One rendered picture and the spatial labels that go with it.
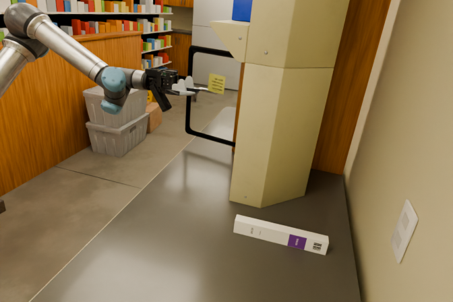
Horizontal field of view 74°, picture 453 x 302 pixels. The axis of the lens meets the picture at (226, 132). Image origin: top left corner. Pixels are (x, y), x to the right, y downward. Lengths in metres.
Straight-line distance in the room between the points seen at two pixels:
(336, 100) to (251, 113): 0.46
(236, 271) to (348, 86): 0.79
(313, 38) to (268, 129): 0.28
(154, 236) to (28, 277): 1.41
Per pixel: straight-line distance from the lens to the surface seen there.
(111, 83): 1.07
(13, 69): 1.32
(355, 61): 1.24
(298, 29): 0.87
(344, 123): 1.30
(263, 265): 0.87
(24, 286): 2.21
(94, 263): 0.88
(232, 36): 0.88
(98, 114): 3.26
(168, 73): 1.14
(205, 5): 6.08
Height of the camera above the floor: 1.56
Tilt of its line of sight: 23 degrees down
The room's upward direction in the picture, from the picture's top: 6 degrees clockwise
